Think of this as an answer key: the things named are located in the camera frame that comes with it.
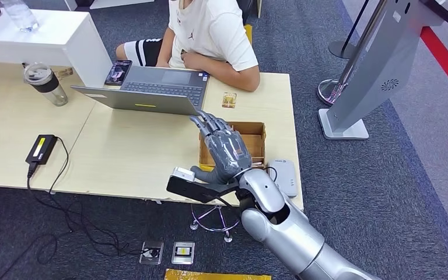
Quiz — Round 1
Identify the floor socket with plug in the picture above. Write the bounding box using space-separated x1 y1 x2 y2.
139 240 165 265

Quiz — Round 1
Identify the yellow package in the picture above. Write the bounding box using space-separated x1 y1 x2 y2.
164 268 272 280

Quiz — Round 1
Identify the grey card reader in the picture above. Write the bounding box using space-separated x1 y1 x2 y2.
267 158 298 198

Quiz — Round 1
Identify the clear tumbler with black band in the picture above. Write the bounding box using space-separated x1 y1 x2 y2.
23 62 69 107

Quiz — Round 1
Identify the white desk shelf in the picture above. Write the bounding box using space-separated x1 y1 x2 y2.
0 8 113 89

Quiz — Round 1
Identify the grey kiosk stand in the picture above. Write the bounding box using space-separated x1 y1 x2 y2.
317 0 448 141

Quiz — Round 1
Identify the black power adapter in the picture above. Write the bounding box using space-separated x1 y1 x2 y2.
24 134 58 166

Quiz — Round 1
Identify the black smartphone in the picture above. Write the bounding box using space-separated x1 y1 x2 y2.
104 59 133 86

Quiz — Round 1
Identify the wrist camera with black bracket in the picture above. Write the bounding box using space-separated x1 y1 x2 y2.
166 167 242 204

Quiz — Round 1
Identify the wooden compartment box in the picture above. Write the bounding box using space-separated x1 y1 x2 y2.
198 121 267 173

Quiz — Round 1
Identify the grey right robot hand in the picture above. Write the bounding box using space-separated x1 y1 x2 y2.
190 110 253 186

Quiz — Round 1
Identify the chrome stool base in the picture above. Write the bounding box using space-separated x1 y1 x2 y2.
190 204 244 243

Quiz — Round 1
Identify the thin black cable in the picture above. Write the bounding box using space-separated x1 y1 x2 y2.
0 136 89 280

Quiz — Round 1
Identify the floor socket with yellow label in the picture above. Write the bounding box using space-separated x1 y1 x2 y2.
171 241 196 265

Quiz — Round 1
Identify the chrome stanchion post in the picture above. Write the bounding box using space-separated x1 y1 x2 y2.
316 0 390 107

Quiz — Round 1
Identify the black stanchion post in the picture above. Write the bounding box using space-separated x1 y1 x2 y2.
327 0 372 60

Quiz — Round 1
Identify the grey laptop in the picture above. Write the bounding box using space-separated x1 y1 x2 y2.
70 65 211 117

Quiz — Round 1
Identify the gold patterned card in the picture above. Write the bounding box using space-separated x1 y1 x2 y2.
221 92 237 109

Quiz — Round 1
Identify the person's left hand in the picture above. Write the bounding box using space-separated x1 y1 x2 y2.
180 50 209 71

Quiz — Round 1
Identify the person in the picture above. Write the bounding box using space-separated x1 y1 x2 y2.
115 0 261 93

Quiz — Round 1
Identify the white furniture base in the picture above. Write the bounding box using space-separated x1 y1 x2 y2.
65 0 155 9

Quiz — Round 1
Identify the clear water bottle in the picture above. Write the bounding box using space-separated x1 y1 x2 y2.
0 0 40 33

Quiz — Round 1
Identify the black power cord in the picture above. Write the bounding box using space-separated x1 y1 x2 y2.
26 162 161 258

